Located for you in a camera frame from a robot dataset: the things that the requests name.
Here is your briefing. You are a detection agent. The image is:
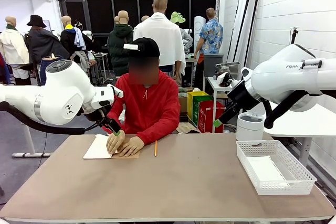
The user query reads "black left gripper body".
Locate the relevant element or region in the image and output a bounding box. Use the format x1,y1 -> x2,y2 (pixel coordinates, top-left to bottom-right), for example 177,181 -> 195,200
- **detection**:
83,104 -> 113,127

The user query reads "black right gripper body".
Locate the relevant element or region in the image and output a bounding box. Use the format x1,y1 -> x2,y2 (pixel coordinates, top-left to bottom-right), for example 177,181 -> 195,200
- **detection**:
227,79 -> 261,110

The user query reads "spiral notebook brown cover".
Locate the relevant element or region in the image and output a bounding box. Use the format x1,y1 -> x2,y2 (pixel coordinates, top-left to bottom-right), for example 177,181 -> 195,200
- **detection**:
82,134 -> 141,160

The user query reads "white paper sheet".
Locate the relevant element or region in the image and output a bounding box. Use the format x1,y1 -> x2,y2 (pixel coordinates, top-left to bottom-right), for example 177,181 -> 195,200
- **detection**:
245,155 -> 291,188

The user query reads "person's left forearm red sleeve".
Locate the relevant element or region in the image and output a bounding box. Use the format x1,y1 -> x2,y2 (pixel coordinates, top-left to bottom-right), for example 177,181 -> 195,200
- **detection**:
135,120 -> 181,146

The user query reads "person's right forearm red sleeve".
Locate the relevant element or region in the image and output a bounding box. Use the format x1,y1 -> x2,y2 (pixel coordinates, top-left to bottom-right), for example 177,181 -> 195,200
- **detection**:
103,103 -> 124,134

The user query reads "person's right hand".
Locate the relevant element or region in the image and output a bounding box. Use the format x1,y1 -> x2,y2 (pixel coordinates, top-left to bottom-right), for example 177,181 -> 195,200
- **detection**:
106,129 -> 127,155

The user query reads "person's left hand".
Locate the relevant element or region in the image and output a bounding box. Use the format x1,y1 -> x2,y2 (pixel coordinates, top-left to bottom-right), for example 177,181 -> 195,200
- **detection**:
118,136 -> 145,157

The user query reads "red paper bag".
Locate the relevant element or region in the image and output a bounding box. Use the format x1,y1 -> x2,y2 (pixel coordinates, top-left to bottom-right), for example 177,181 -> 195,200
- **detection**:
197,100 -> 226,134

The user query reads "white cylindrical bin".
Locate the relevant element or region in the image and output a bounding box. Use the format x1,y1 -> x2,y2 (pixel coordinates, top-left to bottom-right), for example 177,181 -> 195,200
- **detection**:
235,112 -> 265,142

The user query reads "small white background table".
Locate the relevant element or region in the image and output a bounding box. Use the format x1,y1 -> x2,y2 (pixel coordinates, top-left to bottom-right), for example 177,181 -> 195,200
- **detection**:
204,76 -> 238,133

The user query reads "brown glass jar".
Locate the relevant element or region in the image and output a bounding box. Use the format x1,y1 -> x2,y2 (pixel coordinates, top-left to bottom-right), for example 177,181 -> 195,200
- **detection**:
217,66 -> 232,83

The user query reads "person in red hoodie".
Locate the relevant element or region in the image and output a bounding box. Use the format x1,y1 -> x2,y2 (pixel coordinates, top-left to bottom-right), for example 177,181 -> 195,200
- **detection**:
103,37 -> 182,146

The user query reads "grey metal cabinet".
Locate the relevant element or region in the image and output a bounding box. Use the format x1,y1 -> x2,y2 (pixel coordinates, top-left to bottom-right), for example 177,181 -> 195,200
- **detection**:
203,54 -> 225,78

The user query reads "cardboard box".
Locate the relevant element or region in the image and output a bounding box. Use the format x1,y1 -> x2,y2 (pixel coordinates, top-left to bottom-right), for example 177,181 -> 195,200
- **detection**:
176,94 -> 188,115

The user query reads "white stool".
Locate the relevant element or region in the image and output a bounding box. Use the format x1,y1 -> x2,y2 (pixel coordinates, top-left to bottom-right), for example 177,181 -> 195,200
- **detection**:
93,51 -> 110,83

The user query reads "mannequin in floral shirt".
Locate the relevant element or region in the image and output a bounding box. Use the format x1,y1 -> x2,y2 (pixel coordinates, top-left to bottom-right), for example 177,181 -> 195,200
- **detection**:
193,7 -> 224,91

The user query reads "mannequin torso in jeans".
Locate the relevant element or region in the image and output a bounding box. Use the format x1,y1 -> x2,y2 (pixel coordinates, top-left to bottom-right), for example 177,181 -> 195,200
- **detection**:
40,53 -> 63,86

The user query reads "mannequin in dark green puffer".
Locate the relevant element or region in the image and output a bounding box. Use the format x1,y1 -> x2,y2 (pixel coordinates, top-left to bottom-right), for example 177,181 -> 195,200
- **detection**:
107,10 -> 135,77

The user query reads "white side table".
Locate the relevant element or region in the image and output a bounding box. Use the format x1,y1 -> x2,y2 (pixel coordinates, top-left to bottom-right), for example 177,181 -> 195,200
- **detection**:
263,101 -> 336,167

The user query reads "white table leg base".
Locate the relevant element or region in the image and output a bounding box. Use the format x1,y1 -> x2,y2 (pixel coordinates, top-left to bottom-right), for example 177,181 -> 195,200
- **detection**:
11,123 -> 54,158

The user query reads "black tripod pole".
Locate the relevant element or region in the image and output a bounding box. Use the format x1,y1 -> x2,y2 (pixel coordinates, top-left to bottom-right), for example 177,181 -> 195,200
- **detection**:
290,26 -> 300,46

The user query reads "mannequin with yellow scarf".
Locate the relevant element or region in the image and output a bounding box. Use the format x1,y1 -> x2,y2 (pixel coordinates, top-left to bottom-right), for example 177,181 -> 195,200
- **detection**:
60,15 -> 96,78

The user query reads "white tower fan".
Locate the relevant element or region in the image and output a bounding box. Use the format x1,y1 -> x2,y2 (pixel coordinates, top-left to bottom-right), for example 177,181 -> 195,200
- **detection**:
194,15 -> 207,42

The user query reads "black cap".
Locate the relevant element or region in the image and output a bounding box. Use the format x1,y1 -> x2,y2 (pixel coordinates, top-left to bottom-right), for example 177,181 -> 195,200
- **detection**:
131,37 -> 161,59

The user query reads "mannequin with black hat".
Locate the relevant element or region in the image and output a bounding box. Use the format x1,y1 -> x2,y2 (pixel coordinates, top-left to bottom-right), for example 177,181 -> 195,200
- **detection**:
24,14 -> 70,86

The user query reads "white plastic mesh basket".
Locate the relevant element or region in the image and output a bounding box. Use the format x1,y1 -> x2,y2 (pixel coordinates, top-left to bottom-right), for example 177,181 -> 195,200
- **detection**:
235,140 -> 318,196

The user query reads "mannequin with green hat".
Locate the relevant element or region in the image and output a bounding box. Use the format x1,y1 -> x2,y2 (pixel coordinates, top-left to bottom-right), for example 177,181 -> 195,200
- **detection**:
170,11 -> 194,52

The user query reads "mannequin with white cape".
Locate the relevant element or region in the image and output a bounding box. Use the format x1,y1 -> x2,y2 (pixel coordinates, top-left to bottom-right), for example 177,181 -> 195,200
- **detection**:
133,0 -> 187,86

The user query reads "mannequin in cream coat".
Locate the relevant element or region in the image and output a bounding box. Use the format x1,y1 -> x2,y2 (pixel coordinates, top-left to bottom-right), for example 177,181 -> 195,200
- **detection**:
0,16 -> 30,86

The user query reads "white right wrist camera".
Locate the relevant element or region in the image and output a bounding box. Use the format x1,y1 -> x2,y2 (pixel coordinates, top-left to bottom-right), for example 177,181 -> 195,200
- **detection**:
216,72 -> 234,88

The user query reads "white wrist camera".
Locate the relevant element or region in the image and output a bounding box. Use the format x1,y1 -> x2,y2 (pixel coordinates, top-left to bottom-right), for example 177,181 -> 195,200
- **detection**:
216,72 -> 234,88
106,83 -> 124,99

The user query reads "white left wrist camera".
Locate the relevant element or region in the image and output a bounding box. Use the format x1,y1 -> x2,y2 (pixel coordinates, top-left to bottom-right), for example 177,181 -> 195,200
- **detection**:
106,83 -> 124,99

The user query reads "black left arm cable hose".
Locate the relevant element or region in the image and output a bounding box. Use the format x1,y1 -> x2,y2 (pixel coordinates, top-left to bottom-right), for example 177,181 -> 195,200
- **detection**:
0,101 -> 106,135

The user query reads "black frame white panel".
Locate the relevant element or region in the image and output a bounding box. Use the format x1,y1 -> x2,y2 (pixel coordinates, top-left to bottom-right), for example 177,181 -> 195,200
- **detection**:
226,0 -> 254,64
239,0 -> 263,72

